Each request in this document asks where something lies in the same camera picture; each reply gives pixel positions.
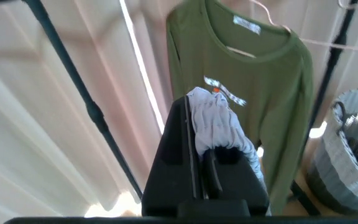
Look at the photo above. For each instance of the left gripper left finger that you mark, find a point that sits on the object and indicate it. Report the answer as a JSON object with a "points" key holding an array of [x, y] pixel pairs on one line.
{"points": [[172, 180]]}

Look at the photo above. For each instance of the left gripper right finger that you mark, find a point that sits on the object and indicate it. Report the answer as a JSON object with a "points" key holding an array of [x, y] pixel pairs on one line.
{"points": [[238, 189]]}

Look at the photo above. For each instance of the pale grey garment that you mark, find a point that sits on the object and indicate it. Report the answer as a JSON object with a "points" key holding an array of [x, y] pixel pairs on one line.
{"points": [[216, 124]]}

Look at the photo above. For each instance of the green printed sleeveless shirt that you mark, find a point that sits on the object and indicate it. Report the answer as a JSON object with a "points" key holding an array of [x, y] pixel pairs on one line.
{"points": [[275, 93]]}

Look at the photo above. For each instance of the pink clothes hanger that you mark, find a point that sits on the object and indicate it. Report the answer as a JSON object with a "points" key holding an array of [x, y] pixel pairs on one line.
{"points": [[270, 22], [337, 45]]}

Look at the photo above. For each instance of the white laundry basket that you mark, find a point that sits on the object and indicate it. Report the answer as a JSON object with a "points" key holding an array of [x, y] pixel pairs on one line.
{"points": [[331, 168]]}

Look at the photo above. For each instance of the black clothes rack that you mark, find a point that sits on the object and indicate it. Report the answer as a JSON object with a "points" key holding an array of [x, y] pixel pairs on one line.
{"points": [[93, 110]]}

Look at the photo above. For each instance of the beige curtain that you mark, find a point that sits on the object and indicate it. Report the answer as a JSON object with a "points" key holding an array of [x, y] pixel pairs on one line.
{"points": [[26, 109]]}

